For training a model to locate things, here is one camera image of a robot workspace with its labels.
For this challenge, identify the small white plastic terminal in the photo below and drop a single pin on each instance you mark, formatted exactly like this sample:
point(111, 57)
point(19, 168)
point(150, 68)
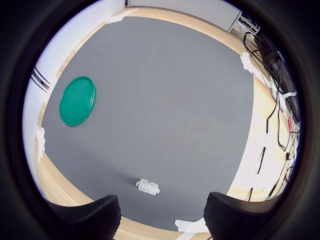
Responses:
point(148, 187)

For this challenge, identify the round green lid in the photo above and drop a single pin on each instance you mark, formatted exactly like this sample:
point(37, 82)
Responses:
point(77, 101)

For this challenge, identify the white masking tape piece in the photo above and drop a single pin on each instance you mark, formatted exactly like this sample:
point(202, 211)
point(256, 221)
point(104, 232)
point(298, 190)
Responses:
point(41, 140)
point(248, 63)
point(122, 16)
point(190, 225)

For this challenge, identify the small red object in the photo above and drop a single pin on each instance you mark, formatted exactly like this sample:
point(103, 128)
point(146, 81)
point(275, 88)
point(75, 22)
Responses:
point(289, 124)

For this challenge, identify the white partition panel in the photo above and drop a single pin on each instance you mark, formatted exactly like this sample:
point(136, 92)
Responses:
point(31, 112)
point(75, 37)

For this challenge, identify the dark grey mat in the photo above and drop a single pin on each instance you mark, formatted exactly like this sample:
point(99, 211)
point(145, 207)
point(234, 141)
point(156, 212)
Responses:
point(162, 100)

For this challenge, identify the black electronics box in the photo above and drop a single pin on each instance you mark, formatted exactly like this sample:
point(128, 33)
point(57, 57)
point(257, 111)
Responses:
point(268, 52)

